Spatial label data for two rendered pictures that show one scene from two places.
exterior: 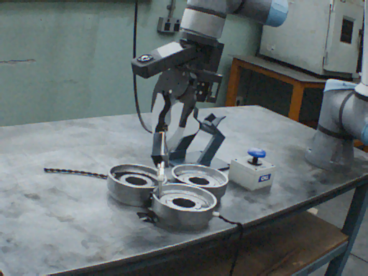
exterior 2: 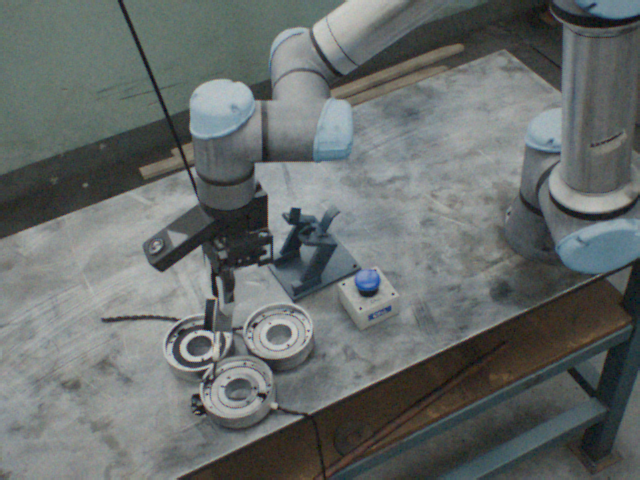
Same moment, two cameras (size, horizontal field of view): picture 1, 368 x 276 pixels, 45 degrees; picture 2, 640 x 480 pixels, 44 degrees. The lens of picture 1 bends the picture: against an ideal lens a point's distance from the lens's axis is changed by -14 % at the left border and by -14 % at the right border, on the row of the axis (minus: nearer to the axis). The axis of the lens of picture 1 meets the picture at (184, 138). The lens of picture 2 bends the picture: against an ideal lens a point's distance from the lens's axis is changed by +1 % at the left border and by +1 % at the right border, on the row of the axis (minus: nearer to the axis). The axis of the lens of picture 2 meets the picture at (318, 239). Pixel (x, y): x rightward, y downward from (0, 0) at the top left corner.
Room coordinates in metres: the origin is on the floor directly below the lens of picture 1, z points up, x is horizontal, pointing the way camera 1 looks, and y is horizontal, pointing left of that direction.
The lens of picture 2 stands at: (0.22, -0.41, 1.78)
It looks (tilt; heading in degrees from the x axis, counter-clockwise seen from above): 46 degrees down; 24
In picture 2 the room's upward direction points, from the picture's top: 7 degrees counter-clockwise
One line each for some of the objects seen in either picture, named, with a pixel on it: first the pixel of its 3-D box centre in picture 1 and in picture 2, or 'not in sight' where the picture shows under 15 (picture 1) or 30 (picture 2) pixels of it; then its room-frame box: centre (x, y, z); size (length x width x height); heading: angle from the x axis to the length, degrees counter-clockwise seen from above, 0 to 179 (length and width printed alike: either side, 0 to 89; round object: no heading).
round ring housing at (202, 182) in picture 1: (198, 185); (279, 337); (0.86, -0.04, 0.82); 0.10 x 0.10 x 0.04
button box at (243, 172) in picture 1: (254, 171); (371, 296); (0.97, -0.16, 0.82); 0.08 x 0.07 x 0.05; 135
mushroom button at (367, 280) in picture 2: (254, 160); (367, 287); (0.97, -0.15, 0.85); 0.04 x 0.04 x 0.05
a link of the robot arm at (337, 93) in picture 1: (343, 104); (565, 158); (1.19, -0.40, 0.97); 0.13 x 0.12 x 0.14; 23
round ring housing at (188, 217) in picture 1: (182, 207); (239, 393); (0.75, -0.02, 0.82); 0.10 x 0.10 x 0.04
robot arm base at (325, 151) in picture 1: (333, 144); (554, 210); (1.20, -0.40, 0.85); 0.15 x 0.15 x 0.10
